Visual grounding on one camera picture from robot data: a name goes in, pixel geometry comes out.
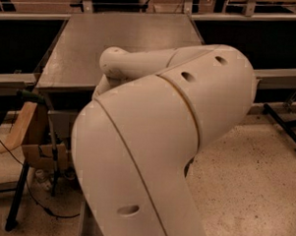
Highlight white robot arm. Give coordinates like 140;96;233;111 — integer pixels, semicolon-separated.
71;45;257;236

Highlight grey top drawer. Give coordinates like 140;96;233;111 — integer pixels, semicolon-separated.
48;109;79;139

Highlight grey wooden drawer cabinet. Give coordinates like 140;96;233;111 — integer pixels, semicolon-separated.
32;7;206;149

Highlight grey open bottom drawer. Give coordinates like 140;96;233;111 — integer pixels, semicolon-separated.
77;199;103;236

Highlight brown cardboard piece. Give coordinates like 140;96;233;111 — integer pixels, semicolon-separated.
0;100;73;172

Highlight black floor stand base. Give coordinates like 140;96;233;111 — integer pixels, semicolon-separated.
263;103;296;150

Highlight black tripod stand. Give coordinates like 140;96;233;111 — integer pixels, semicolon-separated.
4;132;60;232

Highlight green handled tool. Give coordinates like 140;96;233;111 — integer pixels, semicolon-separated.
16;89;45;104

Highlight black cable on floor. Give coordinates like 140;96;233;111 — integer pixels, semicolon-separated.
0;129;85;220

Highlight grey right barrier rail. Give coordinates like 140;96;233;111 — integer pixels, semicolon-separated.
255;68;296;89

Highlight grey barrier rail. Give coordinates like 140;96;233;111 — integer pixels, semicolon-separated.
255;68;296;89
0;73;39;96

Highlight grey left barrier rail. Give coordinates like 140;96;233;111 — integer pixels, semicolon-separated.
0;73;39;96

